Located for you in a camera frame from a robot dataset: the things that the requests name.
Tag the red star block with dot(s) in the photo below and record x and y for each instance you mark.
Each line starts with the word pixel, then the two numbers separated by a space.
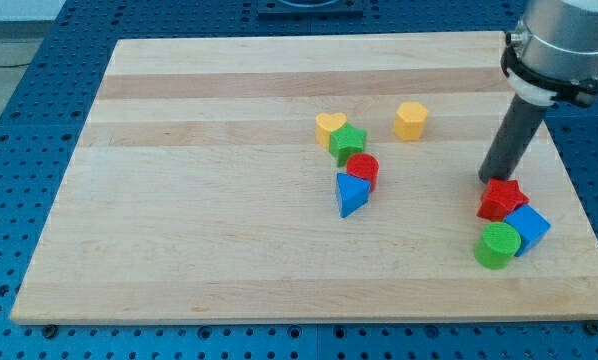
pixel 500 198

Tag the red circle block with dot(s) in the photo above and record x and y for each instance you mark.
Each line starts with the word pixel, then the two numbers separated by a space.
pixel 364 166

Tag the green star block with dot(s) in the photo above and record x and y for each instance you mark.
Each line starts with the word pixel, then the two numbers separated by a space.
pixel 345 142

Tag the blue cube block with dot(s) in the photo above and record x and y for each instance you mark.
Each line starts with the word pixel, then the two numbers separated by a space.
pixel 531 226

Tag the yellow hexagon block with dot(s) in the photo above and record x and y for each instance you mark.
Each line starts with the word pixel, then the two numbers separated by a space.
pixel 410 121

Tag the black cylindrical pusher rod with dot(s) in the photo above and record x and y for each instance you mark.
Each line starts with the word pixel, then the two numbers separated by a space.
pixel 515 133

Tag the wooden board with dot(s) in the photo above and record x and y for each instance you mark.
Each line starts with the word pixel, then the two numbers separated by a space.
pixel 198 194

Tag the yellow heart block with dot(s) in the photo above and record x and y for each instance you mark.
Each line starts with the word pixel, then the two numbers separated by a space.
pixel 326 124

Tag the green cylinder block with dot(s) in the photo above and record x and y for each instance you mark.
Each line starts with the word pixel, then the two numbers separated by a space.
pixel 497 245

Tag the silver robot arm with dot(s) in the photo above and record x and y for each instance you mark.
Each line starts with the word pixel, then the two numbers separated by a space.
pixel 552 53

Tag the blue triangle block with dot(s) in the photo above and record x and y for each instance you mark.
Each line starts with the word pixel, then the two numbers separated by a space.
pixel 351 193

